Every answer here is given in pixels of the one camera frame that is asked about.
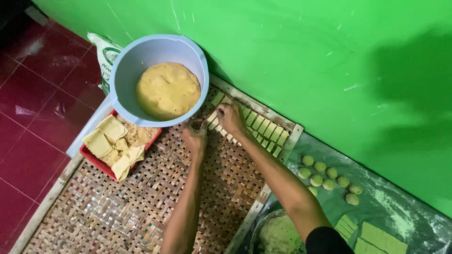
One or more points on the person's left hand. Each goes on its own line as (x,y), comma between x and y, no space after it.
(195,139)

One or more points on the person's right hand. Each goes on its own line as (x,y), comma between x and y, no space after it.
(233,118)

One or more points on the person's left fingers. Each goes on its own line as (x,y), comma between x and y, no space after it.
(199,125)

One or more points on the person's right fingers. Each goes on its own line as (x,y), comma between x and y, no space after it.
(221,110)

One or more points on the pale dough rectangle piece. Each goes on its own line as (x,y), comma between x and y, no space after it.
(212,118)

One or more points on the yellow dough mass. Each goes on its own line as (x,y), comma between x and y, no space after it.
(167,91)

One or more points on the rows of green dough rectangles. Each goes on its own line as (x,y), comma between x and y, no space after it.
(268,130)

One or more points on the heap of yellow dough scraps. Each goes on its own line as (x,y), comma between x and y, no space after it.
(139,136)

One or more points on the folded yellow dough sheet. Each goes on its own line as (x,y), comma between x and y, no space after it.
(129,160)

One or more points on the square yellow dough sheet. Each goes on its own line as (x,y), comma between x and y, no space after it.
(97,143)
(112,127)

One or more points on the light blue plastic bowl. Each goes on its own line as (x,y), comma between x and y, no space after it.
(127,70)

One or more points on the white plastic board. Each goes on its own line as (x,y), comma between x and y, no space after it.
(90,127)

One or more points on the red plastic tray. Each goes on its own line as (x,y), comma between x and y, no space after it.
(92,158)

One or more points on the group of green dough balls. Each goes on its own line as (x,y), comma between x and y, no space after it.
(316,180)

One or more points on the metal bowl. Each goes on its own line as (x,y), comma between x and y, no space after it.
(255,229)

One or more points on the white green printed plastic bag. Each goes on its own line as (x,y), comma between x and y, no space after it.
(106,53)

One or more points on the green dough mass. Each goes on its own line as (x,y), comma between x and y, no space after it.
(279,234)

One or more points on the black sleeve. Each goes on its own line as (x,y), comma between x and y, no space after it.
(326,243)

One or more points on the small cut green dough sheet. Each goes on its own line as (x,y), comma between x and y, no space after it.
(345,226)

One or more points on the floured clear plastic sheet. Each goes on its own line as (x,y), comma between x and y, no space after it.
(385,208)

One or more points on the large cut green dough sheet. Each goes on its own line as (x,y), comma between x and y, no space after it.
(383,240)

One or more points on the woven bamboo tray wooden frame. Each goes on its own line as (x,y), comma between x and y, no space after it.
(123,204)

